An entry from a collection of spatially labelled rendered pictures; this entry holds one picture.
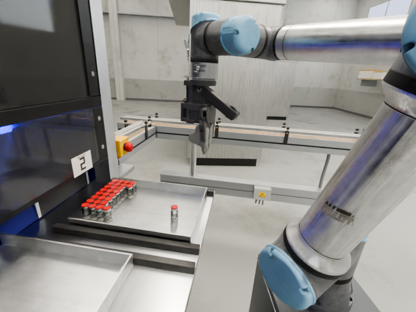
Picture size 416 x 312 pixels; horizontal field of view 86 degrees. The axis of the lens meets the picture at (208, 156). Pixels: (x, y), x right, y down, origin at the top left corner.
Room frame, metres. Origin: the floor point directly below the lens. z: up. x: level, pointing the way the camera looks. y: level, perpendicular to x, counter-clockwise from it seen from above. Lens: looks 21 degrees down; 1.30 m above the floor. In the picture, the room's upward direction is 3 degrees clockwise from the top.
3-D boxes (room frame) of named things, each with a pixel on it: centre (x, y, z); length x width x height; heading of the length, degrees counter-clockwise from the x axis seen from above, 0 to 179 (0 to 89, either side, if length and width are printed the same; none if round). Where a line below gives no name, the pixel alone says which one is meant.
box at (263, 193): (1.42, -0.41, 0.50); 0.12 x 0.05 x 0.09; 82
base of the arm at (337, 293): (0.42, -0.30, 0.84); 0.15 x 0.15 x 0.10
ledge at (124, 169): (0.90, 0.42, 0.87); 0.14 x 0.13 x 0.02; 82
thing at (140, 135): (1.18, 0.48, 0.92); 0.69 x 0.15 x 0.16; 172
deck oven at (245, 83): (3.85, -0.05, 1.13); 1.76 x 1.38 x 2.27; 5
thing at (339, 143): (1.50, -0.29, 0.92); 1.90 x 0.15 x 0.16; 82
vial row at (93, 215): (0.62, 0.31, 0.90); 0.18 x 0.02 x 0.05; 172
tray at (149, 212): (0.60, 0.18, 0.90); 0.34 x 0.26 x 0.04; 82
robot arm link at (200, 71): (0.64, 0.02, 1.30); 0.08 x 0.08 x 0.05
